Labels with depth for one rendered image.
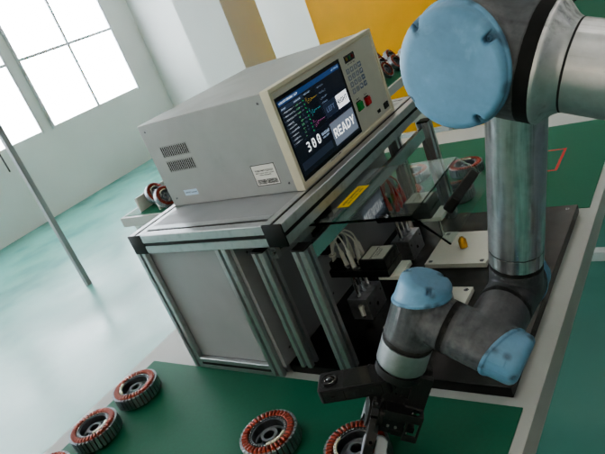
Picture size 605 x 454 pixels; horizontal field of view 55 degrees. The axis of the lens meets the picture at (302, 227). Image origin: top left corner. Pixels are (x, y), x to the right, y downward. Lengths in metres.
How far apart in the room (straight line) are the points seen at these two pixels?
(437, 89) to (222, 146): 0.70
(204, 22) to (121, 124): 3.75
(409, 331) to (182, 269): 0.62
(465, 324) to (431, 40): 0.39
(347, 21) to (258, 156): 3.96
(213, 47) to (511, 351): 4.69
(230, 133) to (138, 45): 8.09
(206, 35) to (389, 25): 1.55
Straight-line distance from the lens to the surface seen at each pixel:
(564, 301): 1.25
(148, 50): 9.33
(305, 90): 1.17
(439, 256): 1.43
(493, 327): 0.80
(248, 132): 1.14
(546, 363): 1.11
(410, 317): 0.80
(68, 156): 8.17
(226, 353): 1.38
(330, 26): 5.15
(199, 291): 1.29
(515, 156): 0.76
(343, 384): 0.91
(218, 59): 5.27
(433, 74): 0.57
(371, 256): 1.22
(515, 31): 0.56
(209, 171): 1.26
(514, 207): 0.80
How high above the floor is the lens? 1.46
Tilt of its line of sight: 21 degrees down
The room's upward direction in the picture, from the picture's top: 22 degrees counter-clockwise
